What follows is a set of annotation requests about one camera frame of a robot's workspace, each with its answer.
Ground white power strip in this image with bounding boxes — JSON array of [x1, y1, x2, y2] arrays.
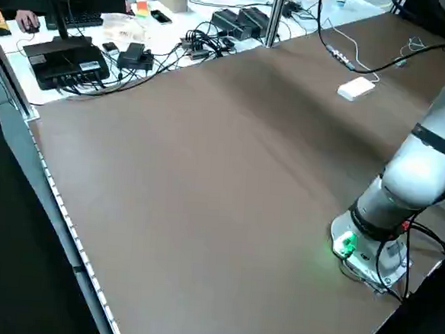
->
[[335, 75, 378, 104]]

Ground small black power adapter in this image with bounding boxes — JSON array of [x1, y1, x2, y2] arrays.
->
[[117, 40, 155, 72]]

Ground large black power adapter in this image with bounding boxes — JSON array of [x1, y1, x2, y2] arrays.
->
[[210, 8, 253, 40], [237, 5, 275, 37]]

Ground black monitor stand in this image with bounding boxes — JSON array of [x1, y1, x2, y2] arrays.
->
[[38, 0, 96, 47]]

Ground black keyboard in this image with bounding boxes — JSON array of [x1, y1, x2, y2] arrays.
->
[[44, 8, 105, 34]]

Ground black docking box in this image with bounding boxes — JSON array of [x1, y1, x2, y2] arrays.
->
[[19, 32, 113, 95]]

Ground clear plastic bag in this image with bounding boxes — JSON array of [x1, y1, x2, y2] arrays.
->
[[99, 12, 154, 43]]

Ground red green cube stack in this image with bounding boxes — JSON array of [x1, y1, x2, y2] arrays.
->
[[130, 0, 151, 18]]

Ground black smartphone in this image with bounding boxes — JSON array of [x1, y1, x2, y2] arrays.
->
[[149, 8, 173, 26]]

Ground black usb hub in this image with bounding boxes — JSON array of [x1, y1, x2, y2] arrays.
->
[[178, 34, 213, 63]]

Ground aluminium table frame rail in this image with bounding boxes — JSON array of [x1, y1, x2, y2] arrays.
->
[[0, 24, 147, 334]]

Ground aluminium post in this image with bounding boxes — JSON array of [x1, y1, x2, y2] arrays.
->
[[263, 0, 287, 50]]

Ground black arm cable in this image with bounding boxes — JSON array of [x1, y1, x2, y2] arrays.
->
[[312, 0, 445, 80]]

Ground thin white charger cable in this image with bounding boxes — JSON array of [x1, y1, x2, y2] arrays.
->
[[397, 35, 427, 63]]

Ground black base power cable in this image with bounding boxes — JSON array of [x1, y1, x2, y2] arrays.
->
[[373, 218, 445, 306]]

